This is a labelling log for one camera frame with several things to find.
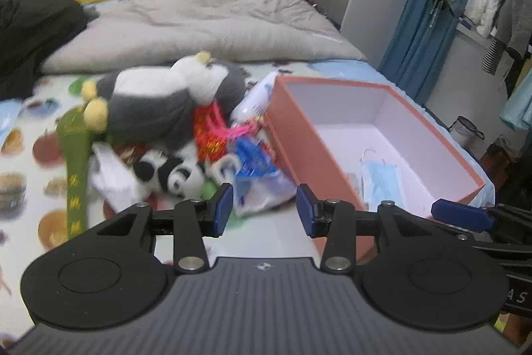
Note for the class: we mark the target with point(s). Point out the blue curtain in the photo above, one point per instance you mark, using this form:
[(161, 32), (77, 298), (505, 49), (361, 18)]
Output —
[(419, 26)]

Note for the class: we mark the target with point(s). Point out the long green plush toy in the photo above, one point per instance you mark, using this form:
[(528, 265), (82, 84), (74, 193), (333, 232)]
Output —
[(75, 155)]

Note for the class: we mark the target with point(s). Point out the grey and white penguin plush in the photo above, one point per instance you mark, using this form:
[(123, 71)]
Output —
[(153, 97)]

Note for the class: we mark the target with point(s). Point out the pink tassel ornament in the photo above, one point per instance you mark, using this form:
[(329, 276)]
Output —
[(243, 129)]

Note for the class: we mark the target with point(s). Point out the hanging grey striped sweater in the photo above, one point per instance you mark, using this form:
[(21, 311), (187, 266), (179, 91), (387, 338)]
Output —
[(515, 14)]

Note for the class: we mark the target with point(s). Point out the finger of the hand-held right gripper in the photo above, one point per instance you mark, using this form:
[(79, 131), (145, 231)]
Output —
[(457, 211)]

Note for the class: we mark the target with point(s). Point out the red foil packet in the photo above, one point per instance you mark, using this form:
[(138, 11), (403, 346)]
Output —
[(210, 141)]

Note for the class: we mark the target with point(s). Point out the small panda plush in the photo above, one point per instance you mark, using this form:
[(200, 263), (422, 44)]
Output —
[(174, 174)]

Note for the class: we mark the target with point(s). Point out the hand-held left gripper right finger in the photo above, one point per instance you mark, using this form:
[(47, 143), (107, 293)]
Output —
[(305, 213)]

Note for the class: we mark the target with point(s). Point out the white bottle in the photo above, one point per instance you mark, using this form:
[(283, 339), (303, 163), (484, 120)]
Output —
[(257, 97)]

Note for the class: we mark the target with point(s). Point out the grey duvet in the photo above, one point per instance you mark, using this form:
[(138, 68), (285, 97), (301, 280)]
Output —
[(187, 26)]

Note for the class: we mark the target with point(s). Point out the fruit printed bedsheet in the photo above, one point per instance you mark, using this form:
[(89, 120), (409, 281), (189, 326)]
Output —
[(25, 155)]

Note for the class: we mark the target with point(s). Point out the pink cardboard box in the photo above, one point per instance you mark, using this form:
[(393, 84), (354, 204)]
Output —
[(299, 138)]

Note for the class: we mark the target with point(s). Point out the blue and clear plastic bag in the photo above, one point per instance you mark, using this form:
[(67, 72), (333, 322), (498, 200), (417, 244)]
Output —
[(253, 172)]

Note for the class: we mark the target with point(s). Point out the hanging teal garment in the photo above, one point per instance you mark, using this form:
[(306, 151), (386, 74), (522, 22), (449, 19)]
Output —
[(519, 105)]

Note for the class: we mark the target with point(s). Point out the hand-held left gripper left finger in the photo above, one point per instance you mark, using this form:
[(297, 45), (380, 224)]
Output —
[(220, 211)]

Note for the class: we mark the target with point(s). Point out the black garment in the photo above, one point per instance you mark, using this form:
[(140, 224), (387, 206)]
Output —
[(29, 30)]

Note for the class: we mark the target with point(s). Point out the blue face mask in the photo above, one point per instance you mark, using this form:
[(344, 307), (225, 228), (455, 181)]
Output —
[(380, 180)]

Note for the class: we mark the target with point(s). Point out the white cloth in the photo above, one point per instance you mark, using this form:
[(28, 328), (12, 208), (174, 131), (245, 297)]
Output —
[(112, 176)]

